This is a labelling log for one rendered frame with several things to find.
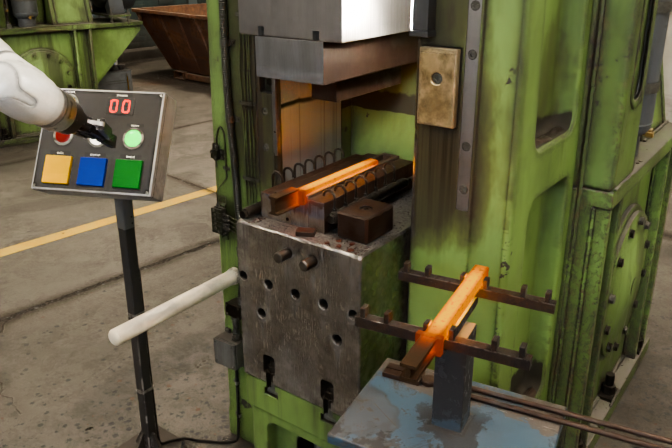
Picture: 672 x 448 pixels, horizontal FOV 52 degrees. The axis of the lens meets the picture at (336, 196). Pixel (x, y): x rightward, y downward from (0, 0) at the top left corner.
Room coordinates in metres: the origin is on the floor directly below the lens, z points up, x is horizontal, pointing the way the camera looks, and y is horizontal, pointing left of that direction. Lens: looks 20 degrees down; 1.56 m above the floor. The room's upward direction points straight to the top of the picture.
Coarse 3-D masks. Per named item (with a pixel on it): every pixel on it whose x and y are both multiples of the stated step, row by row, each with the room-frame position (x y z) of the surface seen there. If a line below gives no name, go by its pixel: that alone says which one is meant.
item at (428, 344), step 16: (480, 272) 1.24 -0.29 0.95; (464, 288) 1.17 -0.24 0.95; (448, 304) 1.11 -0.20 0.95; (464, 304) 1.12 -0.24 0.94; (448, 320) 1.05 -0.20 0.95; (416, 336) 1.00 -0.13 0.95; (432, 336) 0.99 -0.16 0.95; (416, 352) 0.95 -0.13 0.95; (432, 352) 0.98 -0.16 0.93; (416, 368) 0.90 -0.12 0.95
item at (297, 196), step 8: (368, 160) 1.81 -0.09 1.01; (376, 160) 1.81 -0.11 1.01; (352, 168) 1.74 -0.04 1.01; (360, 168) 1.75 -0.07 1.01; (328, 176) 1.67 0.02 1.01; (336, 176) 1.67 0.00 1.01; (344, 176) 1.69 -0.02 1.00; (312, 184) 1.61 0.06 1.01; (320, 184) 1.61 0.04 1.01; (328, 184) 1.63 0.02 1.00; (280, 192) 1.52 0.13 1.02; (288, 192) 1.52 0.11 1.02; (296, 192) 1.54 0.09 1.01; (304, 192) 1.54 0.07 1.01; (272, 200) 1.48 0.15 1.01; (280, 200) 1.50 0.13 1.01; (288, 200) 1.52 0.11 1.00; (296, 200) 1.54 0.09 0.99; (304, 200) 1.54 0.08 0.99; (272, 208) 1.48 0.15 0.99; (280, 208) 1.50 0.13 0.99; (288, 208) 1.51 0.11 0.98
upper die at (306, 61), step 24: (264, 48) 1.62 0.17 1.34; (288, 48) 1.57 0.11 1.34; (312, 48) 1.53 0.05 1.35; (336, 48) 1.56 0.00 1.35; (360, 48) 1.63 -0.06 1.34; (384, 48) 1.72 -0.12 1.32; (408, 48) 1.81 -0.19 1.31; (264, 72) 1.62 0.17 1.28; (288, 72) 1.57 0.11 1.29; (312, 72) 1.53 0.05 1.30; (336, 72) 1.56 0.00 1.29; (360, 72) 1.63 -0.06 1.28
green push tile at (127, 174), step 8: (120, 160) 1.71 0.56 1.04; (128, 160) 1.70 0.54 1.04; (136, 160) 1.70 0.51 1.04; (120, 168) 1.70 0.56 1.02; (128, 168) 1.69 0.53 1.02; (136, 168) 1.69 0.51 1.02; (120, 176) 1.69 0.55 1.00; (128, 176) 1.68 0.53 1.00; (136, 176) 1.68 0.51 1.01; (112, 184) 1.68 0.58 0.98; (120, 184) 1.67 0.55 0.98; (128, 184) 1.67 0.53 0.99; (136, 184) 1.67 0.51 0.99
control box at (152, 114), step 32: (96, 96) 1.82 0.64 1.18; (128, 96) 1.80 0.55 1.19; (160, 96) 1.79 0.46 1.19; (128, 128) 1.76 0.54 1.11; (160, 128) 1.74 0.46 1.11; (160, 160) 1.73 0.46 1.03; (64, 192) 1.73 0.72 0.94; (96, 192) 1.68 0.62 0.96; (128, 192) 1.67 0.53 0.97; (160, 192) 1.71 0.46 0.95
